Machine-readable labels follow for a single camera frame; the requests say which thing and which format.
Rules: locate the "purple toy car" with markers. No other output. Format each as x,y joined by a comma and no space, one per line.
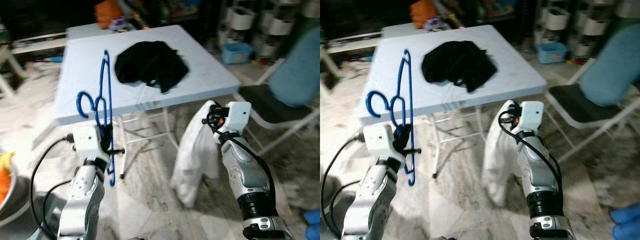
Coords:
120,24
434,24

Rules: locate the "orange bag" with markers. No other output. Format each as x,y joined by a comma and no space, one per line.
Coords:
107,15
422,14

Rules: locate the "yellow garment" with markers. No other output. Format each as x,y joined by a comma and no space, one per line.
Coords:
6,162

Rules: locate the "grey laundry basket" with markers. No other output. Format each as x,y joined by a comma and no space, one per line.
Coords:
15,205

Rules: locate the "black garment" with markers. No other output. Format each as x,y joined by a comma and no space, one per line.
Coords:
150,65
457,65

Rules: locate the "orange garment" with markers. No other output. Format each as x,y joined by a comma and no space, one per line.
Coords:
4,187

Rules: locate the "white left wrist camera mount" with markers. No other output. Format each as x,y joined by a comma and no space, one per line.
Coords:
380,142
87,142

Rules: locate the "white low shelf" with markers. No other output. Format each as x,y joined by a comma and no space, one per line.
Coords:
40,42
350,42

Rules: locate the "white rectangular table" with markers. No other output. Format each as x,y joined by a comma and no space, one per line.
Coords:
82,31
395,31

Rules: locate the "blue shoe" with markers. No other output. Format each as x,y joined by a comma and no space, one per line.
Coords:
312,216
629,231
627,212
313,233

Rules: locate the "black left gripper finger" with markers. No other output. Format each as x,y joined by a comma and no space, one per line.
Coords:
402,131
106,131

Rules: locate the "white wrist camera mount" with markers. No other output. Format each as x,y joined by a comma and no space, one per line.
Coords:
239,115
532,116
380,142
87,142

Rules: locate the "white drawer shelf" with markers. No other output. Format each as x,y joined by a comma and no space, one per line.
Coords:
240,20
555,20

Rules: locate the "light blue pillow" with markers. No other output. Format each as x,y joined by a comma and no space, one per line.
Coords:
300,70
615,65

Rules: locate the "white garment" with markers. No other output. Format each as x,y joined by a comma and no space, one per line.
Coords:
500,160
192,160

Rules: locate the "grey white folding chair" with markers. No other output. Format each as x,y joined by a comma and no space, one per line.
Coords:
575,100
265,102

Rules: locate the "light blue plastic basket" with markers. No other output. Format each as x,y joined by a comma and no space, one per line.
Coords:
552,54
237,54

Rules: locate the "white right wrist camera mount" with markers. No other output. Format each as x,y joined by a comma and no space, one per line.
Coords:
239,115
532,116

